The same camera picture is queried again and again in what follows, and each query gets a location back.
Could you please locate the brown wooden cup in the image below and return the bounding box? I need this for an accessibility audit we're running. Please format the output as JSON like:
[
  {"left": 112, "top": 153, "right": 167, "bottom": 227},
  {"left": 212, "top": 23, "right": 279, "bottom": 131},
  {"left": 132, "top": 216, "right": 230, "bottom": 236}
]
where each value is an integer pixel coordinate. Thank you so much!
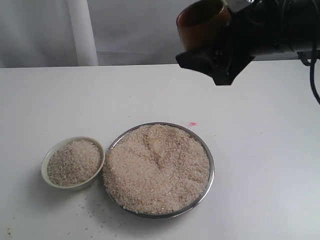
[{"left": 176, "top": 0, "right": 231, "bottom": 51}]

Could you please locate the rice in steel pan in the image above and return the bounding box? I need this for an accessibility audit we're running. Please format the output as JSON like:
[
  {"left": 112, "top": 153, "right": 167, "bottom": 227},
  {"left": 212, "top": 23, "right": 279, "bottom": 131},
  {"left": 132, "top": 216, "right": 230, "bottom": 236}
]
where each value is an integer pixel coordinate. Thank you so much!
[{"left": 102, "top": 123, "right": 211, "bottom": 215}]

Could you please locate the white backdrop curtain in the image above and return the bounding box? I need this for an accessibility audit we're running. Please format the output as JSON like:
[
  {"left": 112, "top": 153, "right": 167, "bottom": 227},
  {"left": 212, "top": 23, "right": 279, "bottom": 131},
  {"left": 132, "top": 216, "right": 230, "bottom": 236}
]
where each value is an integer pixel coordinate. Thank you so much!
[{"left": 0, "top": 0, "right": 191, "bottom": 68}]

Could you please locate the steel rice pan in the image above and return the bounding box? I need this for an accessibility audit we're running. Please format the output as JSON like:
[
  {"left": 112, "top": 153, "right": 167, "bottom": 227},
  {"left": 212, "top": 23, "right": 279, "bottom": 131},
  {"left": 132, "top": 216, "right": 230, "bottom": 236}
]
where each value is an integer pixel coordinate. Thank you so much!
[{"left": 102, "top": 121, "right": 215, "bottom": 220}]

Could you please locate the rice in cream bowl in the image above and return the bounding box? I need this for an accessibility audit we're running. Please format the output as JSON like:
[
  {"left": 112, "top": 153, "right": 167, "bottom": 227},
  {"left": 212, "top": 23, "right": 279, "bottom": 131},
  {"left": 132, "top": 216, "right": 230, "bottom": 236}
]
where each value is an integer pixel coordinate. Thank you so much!
[{"left": 47, "top": 140, "right": 102, "bottom": 187}]

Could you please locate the cream ceramic bowl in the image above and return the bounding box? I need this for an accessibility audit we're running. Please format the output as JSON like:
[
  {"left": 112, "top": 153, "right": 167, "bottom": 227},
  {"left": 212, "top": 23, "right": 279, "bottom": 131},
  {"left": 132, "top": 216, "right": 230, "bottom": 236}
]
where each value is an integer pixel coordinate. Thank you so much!
[{"left": 40, "top": 136, "right": 105, "bottom": 191}]

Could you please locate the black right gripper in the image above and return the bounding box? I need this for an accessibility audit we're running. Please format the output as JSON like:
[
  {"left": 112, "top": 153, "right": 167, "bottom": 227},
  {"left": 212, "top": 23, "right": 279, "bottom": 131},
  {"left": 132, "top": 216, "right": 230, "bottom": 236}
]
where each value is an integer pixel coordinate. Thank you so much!
[{"left": 212, "top": 0, "right": 320, "bottom": 86}]

